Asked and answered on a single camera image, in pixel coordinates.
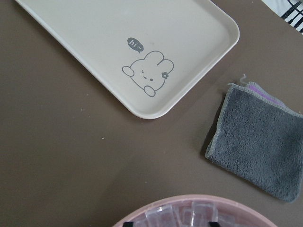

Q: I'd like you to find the cream rabbit tray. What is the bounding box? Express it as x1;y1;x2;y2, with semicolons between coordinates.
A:
19;0;240;119

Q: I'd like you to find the grey folded cloth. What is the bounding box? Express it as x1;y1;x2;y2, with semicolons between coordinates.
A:
205;75;303;202

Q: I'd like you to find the pink bowl of ice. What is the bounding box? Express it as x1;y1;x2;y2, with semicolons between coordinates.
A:
116;194;303;227

